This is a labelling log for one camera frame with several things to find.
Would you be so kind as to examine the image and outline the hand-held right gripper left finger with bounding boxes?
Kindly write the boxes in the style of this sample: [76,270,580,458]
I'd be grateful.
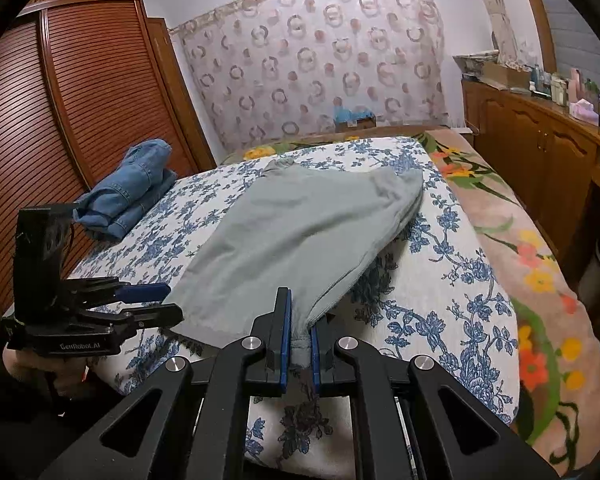
[37,287,293,480]

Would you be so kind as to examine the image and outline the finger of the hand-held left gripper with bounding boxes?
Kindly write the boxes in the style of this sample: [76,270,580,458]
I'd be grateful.
[120,302,185,333]
[112,282,172,306]

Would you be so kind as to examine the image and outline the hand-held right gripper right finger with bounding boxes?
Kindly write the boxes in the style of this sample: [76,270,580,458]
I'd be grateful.
[309,310,561,480]

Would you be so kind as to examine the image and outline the grey pants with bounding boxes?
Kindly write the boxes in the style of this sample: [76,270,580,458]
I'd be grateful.
[162,160,426,368]

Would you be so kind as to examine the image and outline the person's left hand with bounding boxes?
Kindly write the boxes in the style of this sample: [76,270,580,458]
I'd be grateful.
[5,350,88,401]

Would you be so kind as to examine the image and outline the folded blue denim jeans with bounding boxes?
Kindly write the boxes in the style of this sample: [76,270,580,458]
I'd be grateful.
[72,139,178,240]

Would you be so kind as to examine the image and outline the blue floral white bedspread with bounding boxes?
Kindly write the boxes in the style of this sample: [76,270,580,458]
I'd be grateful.
[72,136,521,471]

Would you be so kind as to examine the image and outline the wooden louvred wardrobe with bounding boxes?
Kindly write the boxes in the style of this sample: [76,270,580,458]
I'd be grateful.
[0,0,216,321]

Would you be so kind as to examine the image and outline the small cardboard box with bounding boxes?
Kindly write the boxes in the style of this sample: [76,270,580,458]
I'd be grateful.
[334,116,377,133]

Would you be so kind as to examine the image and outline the blue plastic bag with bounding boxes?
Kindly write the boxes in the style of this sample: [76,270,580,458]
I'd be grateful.
[332,106,373,122]

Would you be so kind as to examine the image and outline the circle-patterned sheer curtain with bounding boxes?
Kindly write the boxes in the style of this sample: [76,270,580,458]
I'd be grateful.
[172,0,453,153]

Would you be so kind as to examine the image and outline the wooden sideboard cabinet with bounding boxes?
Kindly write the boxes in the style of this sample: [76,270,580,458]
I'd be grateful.
[460,80,600,306]

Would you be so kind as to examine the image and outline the printed paper box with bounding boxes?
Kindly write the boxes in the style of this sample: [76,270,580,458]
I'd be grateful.
[452,49,501,75]

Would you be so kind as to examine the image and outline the open cardboard box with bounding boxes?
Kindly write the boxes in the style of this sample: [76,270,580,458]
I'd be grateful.
[482,62,531,88]

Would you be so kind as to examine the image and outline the row of toiletry bottles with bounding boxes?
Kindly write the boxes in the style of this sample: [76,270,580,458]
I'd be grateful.
[527,62,571,106]

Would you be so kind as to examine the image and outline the pink tissue box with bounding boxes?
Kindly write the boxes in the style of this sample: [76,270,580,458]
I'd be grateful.
[569,100,600,122]

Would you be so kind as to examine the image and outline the beige patterned side curtain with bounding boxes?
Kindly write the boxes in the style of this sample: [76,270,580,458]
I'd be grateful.
[472,0,518,68]

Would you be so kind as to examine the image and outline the grey window blind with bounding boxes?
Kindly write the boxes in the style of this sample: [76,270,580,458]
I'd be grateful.
[530,0,600,86]

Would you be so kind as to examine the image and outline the wooden window frame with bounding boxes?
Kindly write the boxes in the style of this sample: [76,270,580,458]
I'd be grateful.
[512,0,556,71]

